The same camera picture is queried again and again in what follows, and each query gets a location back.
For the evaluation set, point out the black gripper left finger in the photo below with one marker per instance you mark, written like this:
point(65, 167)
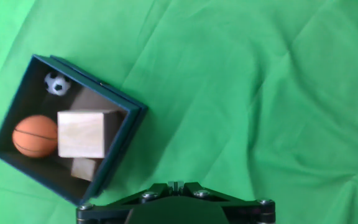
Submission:
point(104, 213)

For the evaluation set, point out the large wooden block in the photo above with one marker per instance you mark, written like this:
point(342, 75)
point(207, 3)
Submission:
point(79, 133)

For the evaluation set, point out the small toy soccer ball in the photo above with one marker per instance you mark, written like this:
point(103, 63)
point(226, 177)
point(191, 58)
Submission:
point(57, 83)

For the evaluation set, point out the green cloth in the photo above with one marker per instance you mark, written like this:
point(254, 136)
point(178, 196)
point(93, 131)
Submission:
point(228, 93)

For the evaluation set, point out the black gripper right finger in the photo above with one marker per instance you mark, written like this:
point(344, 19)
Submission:
point(247, 213)

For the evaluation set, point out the dark green gift box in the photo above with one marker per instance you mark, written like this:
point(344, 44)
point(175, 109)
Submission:
point(126, 124)

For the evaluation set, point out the orange toy basketball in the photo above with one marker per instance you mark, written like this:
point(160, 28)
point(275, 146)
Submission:
point(34, 137)

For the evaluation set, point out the small wooden block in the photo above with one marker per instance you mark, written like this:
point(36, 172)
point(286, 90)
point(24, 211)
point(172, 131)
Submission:
point(84, 169)

